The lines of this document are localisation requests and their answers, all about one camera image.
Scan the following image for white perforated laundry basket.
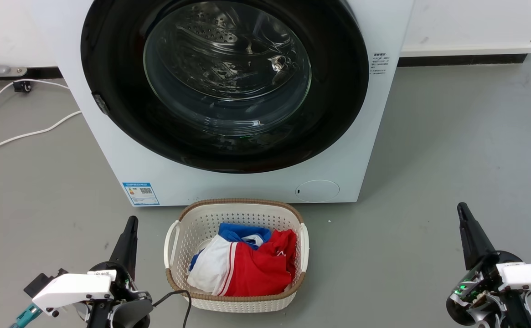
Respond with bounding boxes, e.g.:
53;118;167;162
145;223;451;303
164;198;310;313

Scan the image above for blue energy label sticker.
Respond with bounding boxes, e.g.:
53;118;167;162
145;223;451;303
122;183;160;206

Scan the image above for blue garment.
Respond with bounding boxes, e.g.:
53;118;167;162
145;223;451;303
190;223;272;272

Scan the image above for small text label sticker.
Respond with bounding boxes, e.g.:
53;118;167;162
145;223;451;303
372;52;391;76

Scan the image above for white front-load washing machine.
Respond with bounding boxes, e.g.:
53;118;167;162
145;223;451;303
33;0;416;208

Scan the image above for teal cable connector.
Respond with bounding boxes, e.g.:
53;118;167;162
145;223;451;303
9;304;42;328

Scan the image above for black round glass washer door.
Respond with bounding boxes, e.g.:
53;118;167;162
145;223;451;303
80;0;370;174

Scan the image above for red and white garment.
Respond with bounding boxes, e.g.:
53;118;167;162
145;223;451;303
187;229;298;297

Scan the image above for round white filter cover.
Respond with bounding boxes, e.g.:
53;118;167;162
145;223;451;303
295;179;340;203

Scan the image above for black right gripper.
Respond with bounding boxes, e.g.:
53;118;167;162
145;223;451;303
446;202;531;328

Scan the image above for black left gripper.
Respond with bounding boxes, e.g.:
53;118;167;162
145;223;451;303
88;216;154;328

